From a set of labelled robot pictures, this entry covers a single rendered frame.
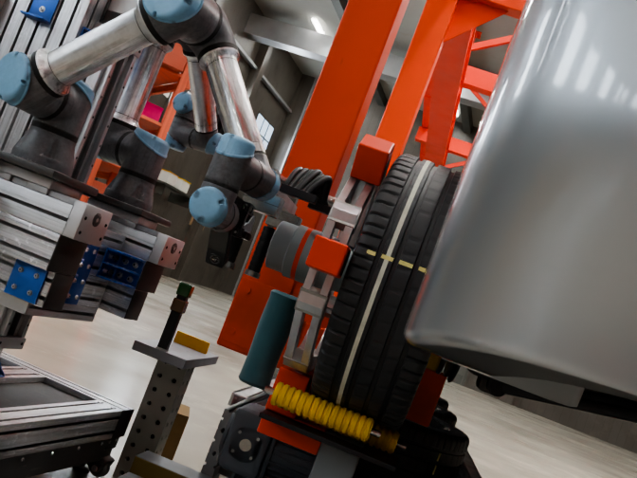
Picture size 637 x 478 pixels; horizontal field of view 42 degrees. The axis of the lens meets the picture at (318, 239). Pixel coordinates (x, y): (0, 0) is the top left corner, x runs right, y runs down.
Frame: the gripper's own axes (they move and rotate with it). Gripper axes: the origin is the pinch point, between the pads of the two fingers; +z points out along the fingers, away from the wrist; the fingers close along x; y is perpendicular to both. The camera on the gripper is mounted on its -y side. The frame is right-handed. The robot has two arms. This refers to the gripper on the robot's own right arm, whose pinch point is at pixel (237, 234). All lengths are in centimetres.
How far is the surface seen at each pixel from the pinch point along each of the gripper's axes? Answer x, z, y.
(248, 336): -2, 54, -25
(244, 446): -16, 33, -52
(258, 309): -2, 54, -17
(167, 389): 18, 67, -51
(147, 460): 12, 52, -70
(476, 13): -21, 255, 170
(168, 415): 15, 67, -59
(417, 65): -2, 248, 130
